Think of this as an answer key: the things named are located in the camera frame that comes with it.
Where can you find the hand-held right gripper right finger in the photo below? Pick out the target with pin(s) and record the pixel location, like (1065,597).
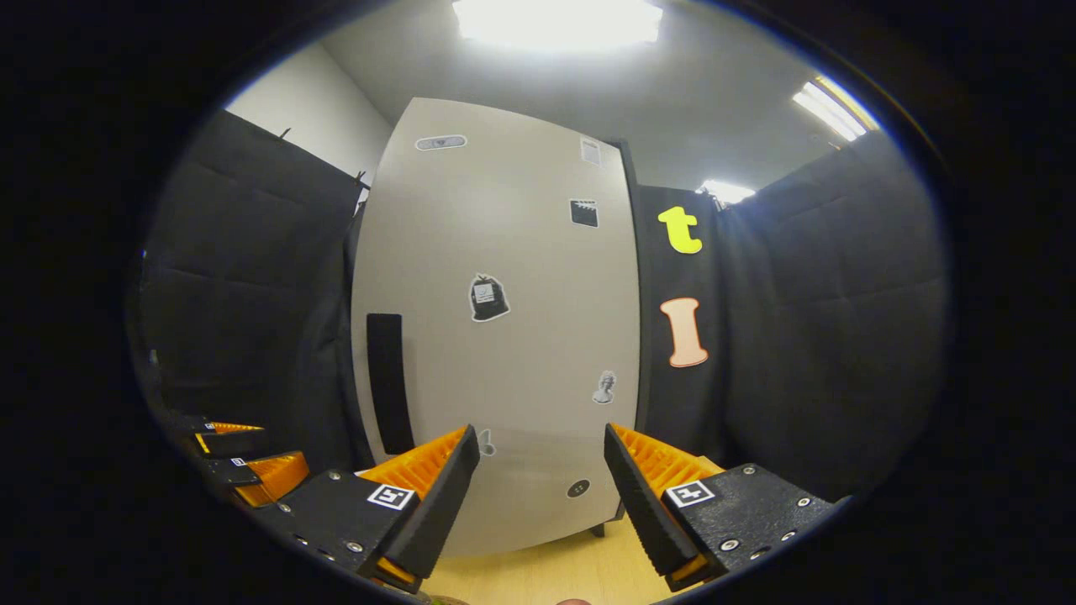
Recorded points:
(647,512)

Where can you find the small ceiling light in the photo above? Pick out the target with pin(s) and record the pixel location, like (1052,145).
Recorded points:
(727,192)

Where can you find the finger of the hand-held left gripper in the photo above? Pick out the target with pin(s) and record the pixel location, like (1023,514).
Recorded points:
(269,479)
(227,443)

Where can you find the large ceiling light panel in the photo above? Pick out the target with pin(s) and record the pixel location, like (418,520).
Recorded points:
(559,21)

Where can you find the black backdrop cloth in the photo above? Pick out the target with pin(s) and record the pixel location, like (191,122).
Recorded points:
(841,336)

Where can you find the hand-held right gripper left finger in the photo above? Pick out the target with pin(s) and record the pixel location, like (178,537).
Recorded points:
(424,512)

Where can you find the long ceiling tube light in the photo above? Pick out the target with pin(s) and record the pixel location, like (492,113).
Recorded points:
(832,109)

